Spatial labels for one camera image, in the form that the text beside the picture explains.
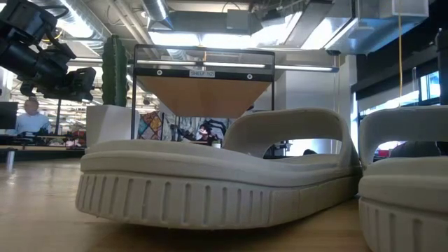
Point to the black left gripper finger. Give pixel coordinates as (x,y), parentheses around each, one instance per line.
(85,95)

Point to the beige slide sandal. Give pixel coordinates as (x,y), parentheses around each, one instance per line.
(210,182)
(402,189)

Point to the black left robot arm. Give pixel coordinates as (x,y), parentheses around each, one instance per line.
(28,59)

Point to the black metal wooden shelf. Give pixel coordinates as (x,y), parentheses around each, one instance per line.
(203,96)

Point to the green cactus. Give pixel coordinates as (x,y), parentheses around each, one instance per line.
(113,70)

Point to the white hexagonal plant pot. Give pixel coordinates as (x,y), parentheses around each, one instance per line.
(105,126)

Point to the person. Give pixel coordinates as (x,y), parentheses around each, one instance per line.
(31,119)
(204,133)

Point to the colourful painting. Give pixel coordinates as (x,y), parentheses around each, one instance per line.
(150,126)

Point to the dark background desk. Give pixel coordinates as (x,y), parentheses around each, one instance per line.
(42,153)

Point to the black monitor screen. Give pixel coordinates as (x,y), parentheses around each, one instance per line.
(7,115)

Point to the small white cup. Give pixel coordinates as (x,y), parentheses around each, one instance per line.
(216,144)

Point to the long ceiling light tube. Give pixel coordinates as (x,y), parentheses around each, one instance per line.
(301,67)

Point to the small red object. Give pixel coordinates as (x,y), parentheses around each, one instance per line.
(381,153)

